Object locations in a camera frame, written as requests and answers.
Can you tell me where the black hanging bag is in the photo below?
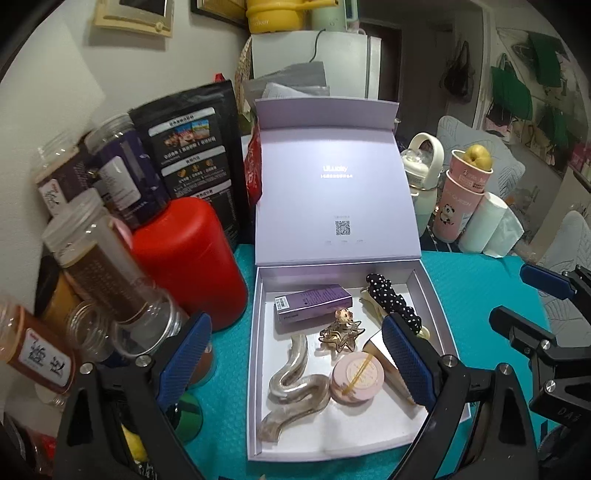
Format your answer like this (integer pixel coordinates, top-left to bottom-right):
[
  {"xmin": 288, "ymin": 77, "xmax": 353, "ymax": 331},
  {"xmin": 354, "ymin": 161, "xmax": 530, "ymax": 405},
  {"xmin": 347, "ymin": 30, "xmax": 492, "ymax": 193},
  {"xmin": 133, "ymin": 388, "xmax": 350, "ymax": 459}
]
[{"xmin": 442, "ymin": 41, "xmax": 476, "ymax": 102}]

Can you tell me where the brown label plastic jar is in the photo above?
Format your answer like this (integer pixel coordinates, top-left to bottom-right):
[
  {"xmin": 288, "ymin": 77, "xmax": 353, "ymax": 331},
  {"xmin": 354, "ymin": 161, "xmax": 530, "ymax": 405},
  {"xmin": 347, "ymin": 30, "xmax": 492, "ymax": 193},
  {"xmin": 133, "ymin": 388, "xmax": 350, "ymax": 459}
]
[{"xmin": 41, "ymin": 190, "xmax": 188, "ymax": 354}]

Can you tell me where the woven fan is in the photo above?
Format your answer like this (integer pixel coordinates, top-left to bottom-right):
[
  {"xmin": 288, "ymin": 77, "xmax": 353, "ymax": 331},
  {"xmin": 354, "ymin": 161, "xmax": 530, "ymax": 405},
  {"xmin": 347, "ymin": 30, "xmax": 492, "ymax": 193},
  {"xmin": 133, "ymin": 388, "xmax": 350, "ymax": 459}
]
[{"xmin": 235, "ymin": 34, "xmax": 254, "ymax": 107}]

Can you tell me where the wall intercom panel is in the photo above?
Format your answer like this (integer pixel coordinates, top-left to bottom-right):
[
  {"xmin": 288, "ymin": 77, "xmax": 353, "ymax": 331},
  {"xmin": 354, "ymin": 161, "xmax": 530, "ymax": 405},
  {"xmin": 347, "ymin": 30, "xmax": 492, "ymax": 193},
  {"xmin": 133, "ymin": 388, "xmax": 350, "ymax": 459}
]
[{"xmin": 95, "ymin": 0, "xmax": 175, "ymax": 38}]

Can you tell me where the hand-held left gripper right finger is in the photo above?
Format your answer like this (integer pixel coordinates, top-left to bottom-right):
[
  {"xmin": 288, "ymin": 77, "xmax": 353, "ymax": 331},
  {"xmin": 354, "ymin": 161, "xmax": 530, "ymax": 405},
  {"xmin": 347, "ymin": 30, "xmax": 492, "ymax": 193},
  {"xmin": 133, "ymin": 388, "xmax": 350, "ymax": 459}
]
[{"xmin": 381, "ymin": 312, "xmax": 539, "ymax": 480}]

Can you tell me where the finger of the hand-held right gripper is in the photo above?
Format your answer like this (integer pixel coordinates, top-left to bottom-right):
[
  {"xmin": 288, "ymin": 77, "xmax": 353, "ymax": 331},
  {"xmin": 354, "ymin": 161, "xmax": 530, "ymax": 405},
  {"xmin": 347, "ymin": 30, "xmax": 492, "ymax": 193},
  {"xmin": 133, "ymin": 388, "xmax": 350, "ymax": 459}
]
[
  {"xmin": 519, "ymin": 263, "xmax": 591, "ymax": 319},
  {"xmin": 489, "ymin": 305, "xmax": 591, "ymax": 384}
]

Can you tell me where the green tote bag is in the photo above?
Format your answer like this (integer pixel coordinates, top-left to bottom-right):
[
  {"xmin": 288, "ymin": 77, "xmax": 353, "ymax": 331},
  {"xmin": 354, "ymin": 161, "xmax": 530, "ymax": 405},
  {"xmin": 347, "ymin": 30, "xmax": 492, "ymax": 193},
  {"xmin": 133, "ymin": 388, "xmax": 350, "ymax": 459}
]
[
  {"xmin": 540, "ymin": 106, "xmax": 571, "ymax": 148},
  {"xmin": 489, "ymin": 60, "xmax": 534, "ymax": 121},
  {"xmin": 526, "ymin": 32, "xmax": 561, "ymax": 88}
]

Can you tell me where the white label orange jar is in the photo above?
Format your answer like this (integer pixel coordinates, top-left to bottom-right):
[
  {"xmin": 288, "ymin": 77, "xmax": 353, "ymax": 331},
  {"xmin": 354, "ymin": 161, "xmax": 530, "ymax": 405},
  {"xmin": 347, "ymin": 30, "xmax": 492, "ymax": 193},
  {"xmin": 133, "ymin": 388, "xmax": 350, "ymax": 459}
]
[{"xmin": 0, "ymin": 295, "xmax": 78, "ymax": 395}]

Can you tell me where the grey leaf pattern chair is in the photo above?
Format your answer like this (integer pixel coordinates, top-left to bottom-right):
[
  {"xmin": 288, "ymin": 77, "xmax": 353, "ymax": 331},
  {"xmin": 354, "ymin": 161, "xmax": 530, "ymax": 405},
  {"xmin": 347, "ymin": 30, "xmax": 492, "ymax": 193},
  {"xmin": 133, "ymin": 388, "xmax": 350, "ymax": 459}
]
[{"xmin": 436, "ymin": 115, "xmax": 527, "ymax": 199}]

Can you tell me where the empty clear jar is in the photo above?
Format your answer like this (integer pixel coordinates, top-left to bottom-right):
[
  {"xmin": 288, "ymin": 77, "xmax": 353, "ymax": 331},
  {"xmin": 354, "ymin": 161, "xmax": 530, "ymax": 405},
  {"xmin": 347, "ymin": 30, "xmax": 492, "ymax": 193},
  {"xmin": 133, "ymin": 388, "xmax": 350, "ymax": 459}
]
[{"xmin": 65, "ymin": 300, "xmax": 122, "ymax": 363}]

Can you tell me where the pale green kettle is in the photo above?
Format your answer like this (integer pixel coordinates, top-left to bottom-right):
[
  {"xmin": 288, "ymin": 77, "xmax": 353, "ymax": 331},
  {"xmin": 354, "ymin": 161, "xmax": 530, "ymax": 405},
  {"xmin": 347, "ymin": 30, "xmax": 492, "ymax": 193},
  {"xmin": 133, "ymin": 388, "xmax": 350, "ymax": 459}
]
[{"xmin": 311, "ymin": 0, "xmax": 358, "ymax": 32}]

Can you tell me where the teal bubble mat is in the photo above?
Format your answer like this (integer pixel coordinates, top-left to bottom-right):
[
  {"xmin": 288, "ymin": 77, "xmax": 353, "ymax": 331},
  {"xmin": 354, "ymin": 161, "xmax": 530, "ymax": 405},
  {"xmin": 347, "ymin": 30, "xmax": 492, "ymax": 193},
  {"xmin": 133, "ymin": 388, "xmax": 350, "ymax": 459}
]
[{"xmin": 139, "ymin": 249, "xmax": 561, "ymax": 480}]

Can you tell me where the framed picture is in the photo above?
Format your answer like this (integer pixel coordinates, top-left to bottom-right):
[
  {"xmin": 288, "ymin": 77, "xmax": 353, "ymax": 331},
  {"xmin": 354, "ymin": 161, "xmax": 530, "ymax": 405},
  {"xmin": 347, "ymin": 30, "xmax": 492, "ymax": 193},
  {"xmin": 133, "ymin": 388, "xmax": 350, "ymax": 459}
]
[{"xmin": 191, "ymin": 0, "xmax": 247, "ymax": 19}]

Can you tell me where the white refrigerator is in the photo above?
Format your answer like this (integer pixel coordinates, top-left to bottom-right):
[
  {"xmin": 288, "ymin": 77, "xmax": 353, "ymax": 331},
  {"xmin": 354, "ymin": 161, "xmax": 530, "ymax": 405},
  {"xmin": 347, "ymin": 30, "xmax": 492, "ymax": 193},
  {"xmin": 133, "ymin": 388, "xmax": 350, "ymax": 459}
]
[{"xmin": 250, "ymin": 30, "xmax": 383, "ymax": 100}]

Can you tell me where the red-brown filled jar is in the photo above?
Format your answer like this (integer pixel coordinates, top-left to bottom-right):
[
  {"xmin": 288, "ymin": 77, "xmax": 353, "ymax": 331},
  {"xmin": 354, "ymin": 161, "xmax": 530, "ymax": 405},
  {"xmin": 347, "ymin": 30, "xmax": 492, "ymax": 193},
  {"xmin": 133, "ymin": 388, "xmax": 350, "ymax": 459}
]
[{"xmin": 187, "ymin": 348, "xmax": 217, "ymax": 386}]

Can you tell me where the black snack pouch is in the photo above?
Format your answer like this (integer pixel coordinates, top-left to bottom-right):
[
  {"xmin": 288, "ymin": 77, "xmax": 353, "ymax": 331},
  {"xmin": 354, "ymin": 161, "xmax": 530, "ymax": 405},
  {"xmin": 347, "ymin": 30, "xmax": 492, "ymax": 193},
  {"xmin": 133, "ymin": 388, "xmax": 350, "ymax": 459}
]
[{"xmin": 129, "ymin": 79, "xmax": 252, "ymax": 252}]

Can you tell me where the brown door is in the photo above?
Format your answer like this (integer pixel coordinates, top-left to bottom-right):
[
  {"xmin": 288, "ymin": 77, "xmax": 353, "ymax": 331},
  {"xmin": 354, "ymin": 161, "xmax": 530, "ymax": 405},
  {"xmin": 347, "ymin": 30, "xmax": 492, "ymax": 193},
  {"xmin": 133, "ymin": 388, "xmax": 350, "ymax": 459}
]
[{"xmin": 358, "ymin": 18, "xmax": 402, "ymax": 100}]

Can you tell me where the yellow pot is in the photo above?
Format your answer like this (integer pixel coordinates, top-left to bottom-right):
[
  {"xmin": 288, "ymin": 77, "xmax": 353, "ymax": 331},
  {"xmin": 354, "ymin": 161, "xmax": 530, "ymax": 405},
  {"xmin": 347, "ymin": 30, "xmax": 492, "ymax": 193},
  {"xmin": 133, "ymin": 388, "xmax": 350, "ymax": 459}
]
[{"xmin": 245, "ymin": 0, "xmax": 331, "ymax": 34}]

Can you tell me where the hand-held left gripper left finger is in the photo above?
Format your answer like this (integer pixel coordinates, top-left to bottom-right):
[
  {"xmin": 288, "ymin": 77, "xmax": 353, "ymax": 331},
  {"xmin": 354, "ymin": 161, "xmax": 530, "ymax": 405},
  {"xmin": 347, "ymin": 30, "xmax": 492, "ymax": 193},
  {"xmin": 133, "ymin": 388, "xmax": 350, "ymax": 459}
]
[{"xmin": 54, "ymin": 311, "xmax": 214, "ymax": 480}]

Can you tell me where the lavender gift box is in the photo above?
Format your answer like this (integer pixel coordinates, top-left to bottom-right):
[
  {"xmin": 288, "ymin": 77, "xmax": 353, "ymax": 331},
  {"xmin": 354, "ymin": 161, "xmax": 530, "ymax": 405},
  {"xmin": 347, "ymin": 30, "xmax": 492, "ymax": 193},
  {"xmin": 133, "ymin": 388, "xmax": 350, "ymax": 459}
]
[{"xmin": 247, "ymin": 98, "xmax": 472, "ymax": 462}]

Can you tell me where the yellow-green fruit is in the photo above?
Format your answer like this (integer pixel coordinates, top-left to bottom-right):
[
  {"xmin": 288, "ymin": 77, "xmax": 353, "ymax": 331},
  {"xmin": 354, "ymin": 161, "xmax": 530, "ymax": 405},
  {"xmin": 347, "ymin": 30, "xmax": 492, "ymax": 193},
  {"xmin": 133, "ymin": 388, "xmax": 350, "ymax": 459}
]
[{"xmin": 121, "ymin": 425, "xmax": 148, "ymax": 464}]

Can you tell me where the purple label plastic jar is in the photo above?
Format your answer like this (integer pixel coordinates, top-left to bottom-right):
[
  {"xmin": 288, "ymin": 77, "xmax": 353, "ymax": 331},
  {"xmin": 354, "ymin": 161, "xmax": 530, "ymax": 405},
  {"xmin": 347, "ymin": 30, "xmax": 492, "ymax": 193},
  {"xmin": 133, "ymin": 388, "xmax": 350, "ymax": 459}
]
[{"xmin": 85, "ymin": 114, "xmax": 169, "ymax": 229}]

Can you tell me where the green label dark jar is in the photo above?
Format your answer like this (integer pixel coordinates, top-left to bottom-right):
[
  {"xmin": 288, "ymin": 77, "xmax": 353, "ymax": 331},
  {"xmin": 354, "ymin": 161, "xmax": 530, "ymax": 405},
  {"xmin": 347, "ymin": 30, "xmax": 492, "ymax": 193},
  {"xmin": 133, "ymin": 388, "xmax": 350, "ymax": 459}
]
[{"xmin": 173, "ymin": 392, "xmax": 205, "ymax": 435}]

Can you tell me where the white label dark jar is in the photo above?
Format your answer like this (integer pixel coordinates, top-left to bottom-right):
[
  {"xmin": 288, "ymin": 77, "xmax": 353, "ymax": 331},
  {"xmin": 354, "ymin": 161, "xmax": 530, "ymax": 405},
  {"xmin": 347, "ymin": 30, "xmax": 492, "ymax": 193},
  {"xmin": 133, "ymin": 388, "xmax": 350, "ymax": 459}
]
[{"xmin": 34, "ymin": 133, "xmax": 95, "ymax": 217}]

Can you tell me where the gold rectangular box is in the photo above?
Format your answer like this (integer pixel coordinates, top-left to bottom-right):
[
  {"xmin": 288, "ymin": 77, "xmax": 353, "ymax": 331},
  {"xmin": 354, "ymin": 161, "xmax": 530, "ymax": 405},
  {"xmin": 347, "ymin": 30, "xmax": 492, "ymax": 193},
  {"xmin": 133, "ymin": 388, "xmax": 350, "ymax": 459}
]
[{"xmin": 362, "ymin": 332, "xmax": 416, "ymax": 407}]

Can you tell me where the small purple box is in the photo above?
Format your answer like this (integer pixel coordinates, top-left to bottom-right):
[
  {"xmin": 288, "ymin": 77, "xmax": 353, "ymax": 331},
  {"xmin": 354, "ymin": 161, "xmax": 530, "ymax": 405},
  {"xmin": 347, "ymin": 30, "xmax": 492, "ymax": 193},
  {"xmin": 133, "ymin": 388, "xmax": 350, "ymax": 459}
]
[{"xmin": 276, "ymin": 285, "xmax": 354, "ymax": 334}]

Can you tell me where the black polka dot scrunchie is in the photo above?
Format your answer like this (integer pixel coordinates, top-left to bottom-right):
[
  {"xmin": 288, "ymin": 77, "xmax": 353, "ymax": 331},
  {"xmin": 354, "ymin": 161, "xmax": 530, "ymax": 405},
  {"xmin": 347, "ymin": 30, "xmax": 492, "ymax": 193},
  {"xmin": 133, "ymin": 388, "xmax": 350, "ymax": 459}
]
[{"xmin": 366, "ymin": 272, "xmax": 424, "ymax": 335}]

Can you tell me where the red foil packet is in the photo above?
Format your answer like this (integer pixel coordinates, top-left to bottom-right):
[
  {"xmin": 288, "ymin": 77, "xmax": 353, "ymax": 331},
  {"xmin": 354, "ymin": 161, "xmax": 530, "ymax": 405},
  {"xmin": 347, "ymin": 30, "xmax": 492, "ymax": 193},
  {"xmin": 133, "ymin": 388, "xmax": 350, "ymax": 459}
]
[{"xmin": 245, "ymin": 124, "xmax": 264, "ymax": 208}]

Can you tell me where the grey plastic bag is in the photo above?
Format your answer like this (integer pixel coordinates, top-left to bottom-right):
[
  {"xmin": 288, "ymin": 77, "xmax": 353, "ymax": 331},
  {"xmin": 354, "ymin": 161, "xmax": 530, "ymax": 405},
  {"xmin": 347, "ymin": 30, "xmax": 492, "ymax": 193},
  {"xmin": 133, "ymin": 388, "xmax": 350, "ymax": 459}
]
[{"xmin": 247, "ymin": 60, "xmax": 331, "ymax": 100}]

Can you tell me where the gold star hair clip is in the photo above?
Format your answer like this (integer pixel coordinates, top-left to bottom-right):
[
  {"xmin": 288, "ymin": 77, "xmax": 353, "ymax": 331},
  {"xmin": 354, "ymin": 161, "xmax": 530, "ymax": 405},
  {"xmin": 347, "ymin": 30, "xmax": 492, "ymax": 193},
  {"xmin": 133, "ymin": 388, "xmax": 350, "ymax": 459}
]
[{"xmin": 320, "ymin": 308, "xmax": 366, "ymax": 356}]

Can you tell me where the grey leaf-pattern chair cover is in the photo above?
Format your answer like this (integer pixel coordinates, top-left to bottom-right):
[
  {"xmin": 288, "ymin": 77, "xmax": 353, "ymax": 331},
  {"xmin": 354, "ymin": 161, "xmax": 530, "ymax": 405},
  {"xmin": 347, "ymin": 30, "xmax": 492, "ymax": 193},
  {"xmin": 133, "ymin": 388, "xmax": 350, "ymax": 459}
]
[{"xmin": 531, "ymin": 210, "xmax": 591, "ymax": 319}]

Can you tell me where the row of shelf bottles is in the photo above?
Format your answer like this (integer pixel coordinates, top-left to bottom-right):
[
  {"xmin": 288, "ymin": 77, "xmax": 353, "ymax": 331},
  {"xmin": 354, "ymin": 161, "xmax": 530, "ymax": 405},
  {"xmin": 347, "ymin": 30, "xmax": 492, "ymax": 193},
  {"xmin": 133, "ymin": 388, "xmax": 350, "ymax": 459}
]
[{"xmin": 568, "ymin": 134, "xmax": 591, "ymax": 181}]

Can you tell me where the pale yellow hair claw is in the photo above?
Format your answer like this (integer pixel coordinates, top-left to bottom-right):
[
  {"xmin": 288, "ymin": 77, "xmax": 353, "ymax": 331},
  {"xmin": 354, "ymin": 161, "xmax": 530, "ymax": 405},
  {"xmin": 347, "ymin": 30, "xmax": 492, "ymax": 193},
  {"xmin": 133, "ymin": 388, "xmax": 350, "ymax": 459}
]
[{"xmin": 359, "ymin": 288, "xmax": 435, "ymax": 340}]

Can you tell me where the yellow fruit in cup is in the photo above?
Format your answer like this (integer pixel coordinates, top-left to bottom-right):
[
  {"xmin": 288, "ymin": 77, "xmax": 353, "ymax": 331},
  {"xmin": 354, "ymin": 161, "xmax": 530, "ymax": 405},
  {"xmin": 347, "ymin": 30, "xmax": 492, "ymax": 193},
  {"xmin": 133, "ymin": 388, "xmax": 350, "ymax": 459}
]
[{"xmin": 463, "ymin": 144, "xmax": 491, "ymax": 171}]

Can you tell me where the white paper towel roll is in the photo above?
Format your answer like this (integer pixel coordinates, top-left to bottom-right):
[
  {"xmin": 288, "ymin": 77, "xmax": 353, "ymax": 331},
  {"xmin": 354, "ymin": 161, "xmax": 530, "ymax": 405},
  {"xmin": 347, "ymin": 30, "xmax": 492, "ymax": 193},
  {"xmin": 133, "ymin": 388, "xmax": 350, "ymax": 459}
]
[{"xmin": 458, "ymin": 191, "xmax": 525, "ymax": 257}]

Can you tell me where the pale green water bottle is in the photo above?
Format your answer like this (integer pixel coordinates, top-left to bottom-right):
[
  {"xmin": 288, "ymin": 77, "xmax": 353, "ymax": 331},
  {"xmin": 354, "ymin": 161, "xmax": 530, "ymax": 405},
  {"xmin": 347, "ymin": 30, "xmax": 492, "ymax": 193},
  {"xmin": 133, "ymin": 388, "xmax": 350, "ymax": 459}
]
[{"xmin": 399, "ymin": 131, "xmax": 439, "ymax": 232}]

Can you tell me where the pink panda paper cup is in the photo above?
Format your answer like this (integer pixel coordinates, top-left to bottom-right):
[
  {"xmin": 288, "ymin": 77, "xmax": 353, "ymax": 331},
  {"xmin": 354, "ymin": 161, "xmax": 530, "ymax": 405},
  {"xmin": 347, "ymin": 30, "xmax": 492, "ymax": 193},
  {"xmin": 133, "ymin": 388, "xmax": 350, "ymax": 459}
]
[{"xmin": 433, "ymin": 171, "xmax": 485, "ymax": 243}]

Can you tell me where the red canister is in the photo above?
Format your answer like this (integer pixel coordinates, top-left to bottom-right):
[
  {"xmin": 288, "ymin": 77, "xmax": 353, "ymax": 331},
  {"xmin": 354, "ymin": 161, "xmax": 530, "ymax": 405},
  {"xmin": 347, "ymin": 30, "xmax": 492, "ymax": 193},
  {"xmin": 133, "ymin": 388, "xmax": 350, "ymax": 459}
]
[{"xmin": 131, "ymin": 198, "xmax": 249, "ymax": 332}]

